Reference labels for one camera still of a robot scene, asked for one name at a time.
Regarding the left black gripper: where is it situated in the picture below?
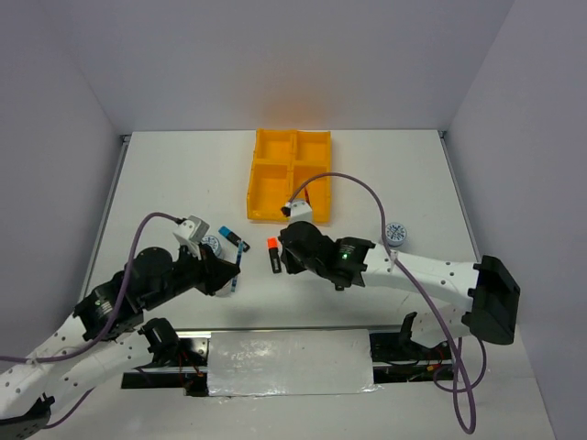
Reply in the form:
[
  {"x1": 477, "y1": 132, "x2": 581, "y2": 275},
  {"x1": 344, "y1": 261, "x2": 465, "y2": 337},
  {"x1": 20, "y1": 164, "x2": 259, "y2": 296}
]
[{"x1": 144, "y1": 239, "x2": 242, "y2": 310}]

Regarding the blue gel pen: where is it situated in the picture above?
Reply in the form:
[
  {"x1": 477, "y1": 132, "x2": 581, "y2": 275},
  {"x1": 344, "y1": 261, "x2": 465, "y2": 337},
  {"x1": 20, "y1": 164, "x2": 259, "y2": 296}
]
[{"x1": 230, "y1": 240, "x2": 244, "y2": 293}]

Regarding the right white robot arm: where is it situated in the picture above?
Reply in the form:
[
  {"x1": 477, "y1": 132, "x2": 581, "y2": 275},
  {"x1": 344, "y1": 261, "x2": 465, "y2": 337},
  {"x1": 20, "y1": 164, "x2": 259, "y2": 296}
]
[{"x1": 278, "y1": 221, "x2": 521, "y2": 358}]

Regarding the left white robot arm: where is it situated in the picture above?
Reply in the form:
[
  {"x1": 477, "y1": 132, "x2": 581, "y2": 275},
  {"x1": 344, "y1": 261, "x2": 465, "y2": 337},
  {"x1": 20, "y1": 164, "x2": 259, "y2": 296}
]
[{"x1": 1, "y1": 245, "x2": 240, "y2": 439}]

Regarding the clear tape roll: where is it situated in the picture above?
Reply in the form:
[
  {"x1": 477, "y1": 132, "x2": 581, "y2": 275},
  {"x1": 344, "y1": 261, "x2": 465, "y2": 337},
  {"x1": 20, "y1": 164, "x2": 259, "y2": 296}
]
[{"x1": 216, "y1": 281, "x2": 236, "y2": 298}]

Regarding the orange cap black highlighter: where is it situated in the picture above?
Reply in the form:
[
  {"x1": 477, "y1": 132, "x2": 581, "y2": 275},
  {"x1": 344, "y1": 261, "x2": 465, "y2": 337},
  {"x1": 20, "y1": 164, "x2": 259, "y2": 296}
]
[{"x1": 267, "y1": 237, "x2": 282, "y2": 274}]

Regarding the left blue putty jar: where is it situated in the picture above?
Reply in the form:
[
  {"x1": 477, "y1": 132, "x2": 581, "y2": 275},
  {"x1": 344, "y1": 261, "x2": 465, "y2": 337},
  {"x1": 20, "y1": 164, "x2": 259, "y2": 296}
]
[{"x1": 201, "y1": 235, "x2": 224, "y2": 259}]

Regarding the blue putty jar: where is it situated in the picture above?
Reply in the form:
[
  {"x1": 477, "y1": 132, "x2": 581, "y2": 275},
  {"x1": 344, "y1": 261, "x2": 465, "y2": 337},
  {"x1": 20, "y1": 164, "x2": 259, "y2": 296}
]
[
  {"x1": 201, "y1": 235, "x2": 224, "y2": 259},
  {"x1": 384, "y1": 222, "x2": 408, "y2": 248}
]

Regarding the blue cap black highlighter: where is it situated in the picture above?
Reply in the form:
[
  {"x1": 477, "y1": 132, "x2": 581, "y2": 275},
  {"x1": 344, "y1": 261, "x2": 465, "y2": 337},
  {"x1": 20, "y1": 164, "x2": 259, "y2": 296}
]
[{"x1": 218, "y1": 225, "x2": 250, "y2": 252}]

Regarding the yellow four-compartment organizer tray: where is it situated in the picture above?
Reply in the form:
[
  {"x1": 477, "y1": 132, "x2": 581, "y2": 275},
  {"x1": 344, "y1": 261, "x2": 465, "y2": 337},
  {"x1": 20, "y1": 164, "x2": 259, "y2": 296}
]
[{"x1": 247, "y1": 129, "x2": 332, "y2": 224}]

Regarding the right blue putty jar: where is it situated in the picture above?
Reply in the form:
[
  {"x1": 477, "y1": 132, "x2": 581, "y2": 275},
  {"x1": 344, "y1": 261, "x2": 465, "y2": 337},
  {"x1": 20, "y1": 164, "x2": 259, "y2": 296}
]
[{"x1": 384, "y1": 222, "x2": 408, "y2": 248}]

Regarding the silver foil covered panel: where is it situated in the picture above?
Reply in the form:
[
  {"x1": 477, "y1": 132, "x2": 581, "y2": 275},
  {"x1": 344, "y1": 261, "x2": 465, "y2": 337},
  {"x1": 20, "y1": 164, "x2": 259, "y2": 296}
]
[{"x1": 207, "y1": 329, "x2": 376, "y2": 397}]

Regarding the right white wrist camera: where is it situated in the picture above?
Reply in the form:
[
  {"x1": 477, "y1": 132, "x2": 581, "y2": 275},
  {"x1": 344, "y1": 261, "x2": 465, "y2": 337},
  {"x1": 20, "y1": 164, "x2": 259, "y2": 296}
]
[{"x1": 281, "y1": 199, "x2": 314, "y2": 225}]

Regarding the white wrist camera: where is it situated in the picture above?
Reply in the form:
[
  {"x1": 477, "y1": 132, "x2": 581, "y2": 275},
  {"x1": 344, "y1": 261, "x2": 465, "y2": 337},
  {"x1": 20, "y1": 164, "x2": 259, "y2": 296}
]
[
  {"x1": 172, "y1": 215, "x2": 209, "y2": 254},
  {"x1": 281, "y1": 199, "x2": 314, "y2": 225}
]

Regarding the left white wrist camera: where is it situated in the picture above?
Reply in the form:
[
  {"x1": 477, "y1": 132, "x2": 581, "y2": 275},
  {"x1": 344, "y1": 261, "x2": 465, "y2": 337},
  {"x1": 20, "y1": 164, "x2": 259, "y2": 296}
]
[{"x1": 172, "y1": 215, "x2": 209, "y2": 254}]

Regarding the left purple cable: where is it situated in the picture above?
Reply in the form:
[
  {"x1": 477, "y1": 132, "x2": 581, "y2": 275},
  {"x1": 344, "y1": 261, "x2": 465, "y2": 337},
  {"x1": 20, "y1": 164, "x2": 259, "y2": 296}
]
[{"x1": 0, "y1": 212, "x2": 184, "y2": 430}]

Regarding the purple cable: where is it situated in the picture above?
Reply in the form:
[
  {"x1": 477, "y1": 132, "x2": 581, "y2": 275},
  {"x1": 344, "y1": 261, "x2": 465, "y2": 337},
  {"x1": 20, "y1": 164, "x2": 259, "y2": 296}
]
[
  {"x1": 0, "y1": 212, "x2": 184, "y2": 430},
  {"x1": 286, "y1": 171, "x2": 487, "y2": 435}
]

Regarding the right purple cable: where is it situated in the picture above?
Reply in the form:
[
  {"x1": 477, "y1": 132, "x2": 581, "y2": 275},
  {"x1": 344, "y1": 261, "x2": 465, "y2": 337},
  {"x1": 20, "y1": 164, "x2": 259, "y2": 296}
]
[{"x1": 286, "y1": 171, "x2": 487, "y2": 435}]

